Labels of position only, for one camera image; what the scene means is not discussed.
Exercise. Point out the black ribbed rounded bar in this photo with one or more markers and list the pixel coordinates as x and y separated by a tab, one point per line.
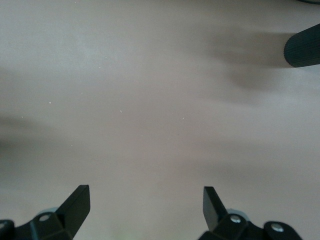
305	47

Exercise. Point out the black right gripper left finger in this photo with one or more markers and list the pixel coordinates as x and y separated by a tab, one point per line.
75	207

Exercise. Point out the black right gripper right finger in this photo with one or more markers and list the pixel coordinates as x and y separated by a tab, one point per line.
212	212

